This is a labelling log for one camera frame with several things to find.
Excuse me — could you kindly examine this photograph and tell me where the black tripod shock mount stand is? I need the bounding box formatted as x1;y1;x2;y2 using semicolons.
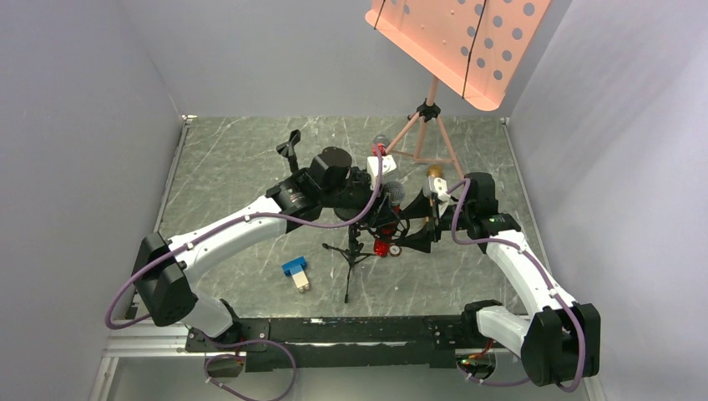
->
322;211;410;304

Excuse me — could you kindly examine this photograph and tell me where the red glitter microphone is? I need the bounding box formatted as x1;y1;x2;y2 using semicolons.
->
373;180;406;257

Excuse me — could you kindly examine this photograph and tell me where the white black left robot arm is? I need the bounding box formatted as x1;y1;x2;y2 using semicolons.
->
131;145;397;338

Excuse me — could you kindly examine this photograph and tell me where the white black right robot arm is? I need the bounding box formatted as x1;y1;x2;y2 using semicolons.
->
398;173;601;393

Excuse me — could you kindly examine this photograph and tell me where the black round-base clip mic stand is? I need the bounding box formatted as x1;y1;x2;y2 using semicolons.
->
333;208;367;225

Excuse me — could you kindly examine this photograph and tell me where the black round-base fork mic stand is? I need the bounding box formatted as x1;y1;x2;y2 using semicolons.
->
276;129;301;173

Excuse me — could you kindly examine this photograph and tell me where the pink music stand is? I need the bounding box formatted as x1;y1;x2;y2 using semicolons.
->
365;0;552;172

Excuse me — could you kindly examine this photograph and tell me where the brown poker chip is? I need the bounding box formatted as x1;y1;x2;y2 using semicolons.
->
388;245;402;257

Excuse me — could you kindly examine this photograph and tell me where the gold microphone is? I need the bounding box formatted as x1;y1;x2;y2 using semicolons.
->
422;164;450;225

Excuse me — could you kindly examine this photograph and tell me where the purple glitter microphone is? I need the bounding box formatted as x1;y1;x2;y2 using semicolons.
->
372;134;390;149

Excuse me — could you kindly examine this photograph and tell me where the blue white toy brick block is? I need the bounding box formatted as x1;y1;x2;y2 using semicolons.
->
281;256;311;292

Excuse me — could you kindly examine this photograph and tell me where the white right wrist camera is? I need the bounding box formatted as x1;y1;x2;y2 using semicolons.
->
422;175;451;203

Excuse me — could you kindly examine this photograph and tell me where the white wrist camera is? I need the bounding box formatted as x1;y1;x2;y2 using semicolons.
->
422;175;451;203
366;155;399;189

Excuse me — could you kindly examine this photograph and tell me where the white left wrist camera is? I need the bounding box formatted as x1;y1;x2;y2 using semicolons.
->
366;155;399;189

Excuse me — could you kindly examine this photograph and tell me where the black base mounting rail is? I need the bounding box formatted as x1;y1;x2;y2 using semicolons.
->
185;314;488;373

